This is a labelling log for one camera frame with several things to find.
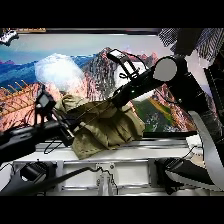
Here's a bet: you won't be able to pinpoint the silver frame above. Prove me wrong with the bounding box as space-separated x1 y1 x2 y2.
0 137 214 196

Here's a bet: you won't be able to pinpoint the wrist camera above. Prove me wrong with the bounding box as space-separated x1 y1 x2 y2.
105 48 148 80
34 84 57 125

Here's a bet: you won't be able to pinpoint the black garment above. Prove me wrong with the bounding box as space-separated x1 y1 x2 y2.
172 28 205 57

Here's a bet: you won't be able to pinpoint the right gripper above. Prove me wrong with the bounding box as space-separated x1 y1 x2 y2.
111 84 136 108

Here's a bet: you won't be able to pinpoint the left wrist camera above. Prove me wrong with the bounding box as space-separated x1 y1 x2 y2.
34 84 57 125

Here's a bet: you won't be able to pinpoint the black cable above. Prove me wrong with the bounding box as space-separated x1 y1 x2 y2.
19 165 118 196

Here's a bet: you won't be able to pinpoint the olive green pants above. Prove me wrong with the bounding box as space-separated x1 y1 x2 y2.
54 94 147 161

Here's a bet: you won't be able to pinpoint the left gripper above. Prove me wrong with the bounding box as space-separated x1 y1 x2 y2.
57 113 77 147

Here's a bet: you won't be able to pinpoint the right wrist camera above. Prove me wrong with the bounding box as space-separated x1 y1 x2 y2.
105 48 148 80

